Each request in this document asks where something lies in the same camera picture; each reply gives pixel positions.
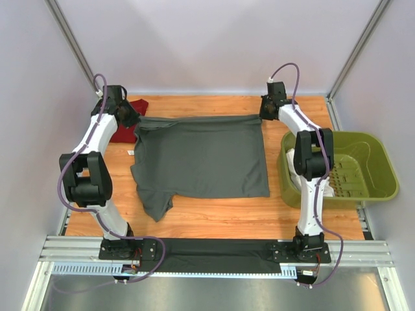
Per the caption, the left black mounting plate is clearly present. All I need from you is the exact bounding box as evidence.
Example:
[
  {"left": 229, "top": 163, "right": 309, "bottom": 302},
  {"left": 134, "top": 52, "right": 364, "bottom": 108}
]
[{"left": 99, "top": 238, "right": 163, "bottom": 261}]

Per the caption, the red folded t-shirt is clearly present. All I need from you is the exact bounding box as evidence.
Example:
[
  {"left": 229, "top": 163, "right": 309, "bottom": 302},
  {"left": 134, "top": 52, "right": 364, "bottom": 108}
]
[{"left": 110, "top": 99, "right": 148, "bottom": 143}]

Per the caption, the grey t-shirt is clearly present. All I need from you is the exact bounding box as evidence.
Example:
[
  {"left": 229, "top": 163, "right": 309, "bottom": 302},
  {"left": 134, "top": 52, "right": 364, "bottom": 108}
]
[{"left": 130, "top": 115, "right": 270, "bottom": 222}]

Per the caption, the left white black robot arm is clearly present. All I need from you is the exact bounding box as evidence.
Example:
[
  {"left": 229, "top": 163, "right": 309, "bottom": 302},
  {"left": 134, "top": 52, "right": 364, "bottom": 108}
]
[{"left": 58, "top": 85, "right": 141, "bottom": 260}]

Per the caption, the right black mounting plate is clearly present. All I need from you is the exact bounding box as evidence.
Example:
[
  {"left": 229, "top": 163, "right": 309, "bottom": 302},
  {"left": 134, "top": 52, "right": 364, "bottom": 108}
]
[{"left": 266, "top": 240, "right": 331, "bottom": 264}]

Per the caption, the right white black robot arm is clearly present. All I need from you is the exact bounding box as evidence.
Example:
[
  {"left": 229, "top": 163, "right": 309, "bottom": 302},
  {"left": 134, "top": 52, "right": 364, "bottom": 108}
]
[{"left": 259, "top": 79, "right": 334, "bottom": 262}]

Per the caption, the left aluminium frame post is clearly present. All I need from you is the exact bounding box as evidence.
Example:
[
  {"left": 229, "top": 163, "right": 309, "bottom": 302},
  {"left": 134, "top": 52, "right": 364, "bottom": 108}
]
[{"left": 45, "top": 0, "right": 99, "bottom": 93}]

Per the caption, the green plastic basket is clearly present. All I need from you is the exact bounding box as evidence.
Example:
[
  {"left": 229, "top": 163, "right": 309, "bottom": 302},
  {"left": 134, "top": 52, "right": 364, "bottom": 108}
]
[{"left": 278, "top": 131, "right": 399, "bottom": 210}]

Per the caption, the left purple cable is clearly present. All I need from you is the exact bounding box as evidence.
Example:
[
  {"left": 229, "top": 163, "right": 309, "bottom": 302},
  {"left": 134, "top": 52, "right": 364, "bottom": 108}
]
[{"left": 51, "top": 73, "right": 169, "bottom": 294}]

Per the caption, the grey slotted cable duct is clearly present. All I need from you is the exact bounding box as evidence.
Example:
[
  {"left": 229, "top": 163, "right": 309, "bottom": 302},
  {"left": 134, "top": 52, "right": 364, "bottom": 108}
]
[{"left": 51, "top": 262, "right": 297, "bottom": 280}]

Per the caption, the right aluminium frame post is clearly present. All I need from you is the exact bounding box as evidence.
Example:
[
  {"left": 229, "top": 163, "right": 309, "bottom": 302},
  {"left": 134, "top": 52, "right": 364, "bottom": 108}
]
[{"left": 327, "top": 0, "right": 392, "bottom": 101}]

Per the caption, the aluminium frame post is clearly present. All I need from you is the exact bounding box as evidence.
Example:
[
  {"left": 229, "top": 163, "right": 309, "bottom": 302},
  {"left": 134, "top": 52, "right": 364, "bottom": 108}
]
[
  {"left": 45, "top": 0, "right": 99, "bottom": 93},
  {"left": 327, "top": 0, "right": 392, "bottom": 101}
]

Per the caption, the black mounting plate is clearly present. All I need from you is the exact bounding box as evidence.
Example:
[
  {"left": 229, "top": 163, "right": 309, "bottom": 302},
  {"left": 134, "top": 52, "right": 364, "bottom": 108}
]
[
  {"left": 99, "top": 238, "right": 163, "bottom": 261},
  {"left": 266, "top": 240, "right": 331, "bottom": 264}
]

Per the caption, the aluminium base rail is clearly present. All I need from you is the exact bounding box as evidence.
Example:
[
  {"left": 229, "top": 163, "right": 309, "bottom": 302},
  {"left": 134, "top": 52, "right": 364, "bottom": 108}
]
[{"left": 40, "top": 236, "right": 394, "bottom": 267}]

